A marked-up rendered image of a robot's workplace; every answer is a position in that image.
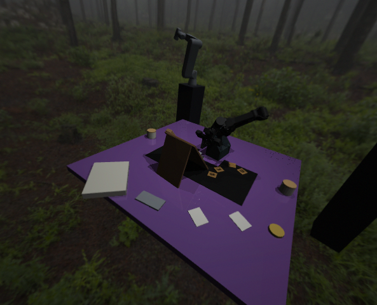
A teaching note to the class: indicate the yellow flat round disc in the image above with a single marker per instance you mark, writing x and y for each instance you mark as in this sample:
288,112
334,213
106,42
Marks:
276,230

